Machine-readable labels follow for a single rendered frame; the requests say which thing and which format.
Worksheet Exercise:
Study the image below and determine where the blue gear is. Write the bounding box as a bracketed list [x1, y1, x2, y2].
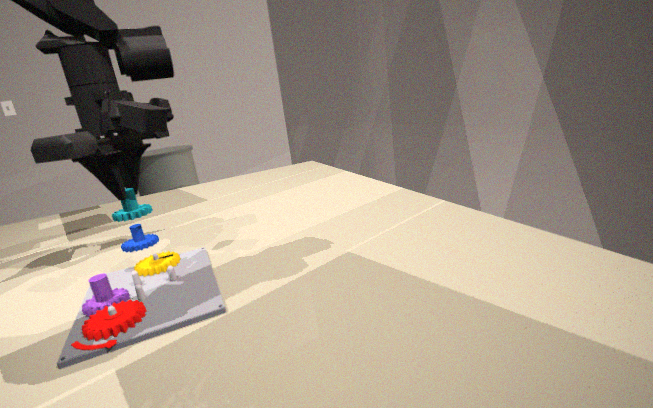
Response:
[121, 224, 159, 253]

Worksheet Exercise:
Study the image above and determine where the teal gear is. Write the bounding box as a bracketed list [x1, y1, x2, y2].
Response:
[112, 188, 153, 222]

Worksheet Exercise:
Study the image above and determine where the red gear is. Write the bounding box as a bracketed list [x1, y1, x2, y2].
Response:
[82, 300, 147, 341]

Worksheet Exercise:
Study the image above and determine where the purple gear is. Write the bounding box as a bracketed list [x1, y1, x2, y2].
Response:
[82, 273, 130, 317]

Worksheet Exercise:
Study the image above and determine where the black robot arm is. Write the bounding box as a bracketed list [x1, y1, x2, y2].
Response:
[10, 0, 174, 134]

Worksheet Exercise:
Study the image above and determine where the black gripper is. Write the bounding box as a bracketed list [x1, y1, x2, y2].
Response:
[31, 83, 170, 200]

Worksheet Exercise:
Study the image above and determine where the red curved arrow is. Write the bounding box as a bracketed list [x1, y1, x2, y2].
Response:
[71, 340, 117, 350]

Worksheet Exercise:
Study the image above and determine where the yellow gear with black stripe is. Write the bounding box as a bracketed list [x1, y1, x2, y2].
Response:
[134, 252, 181, 276]

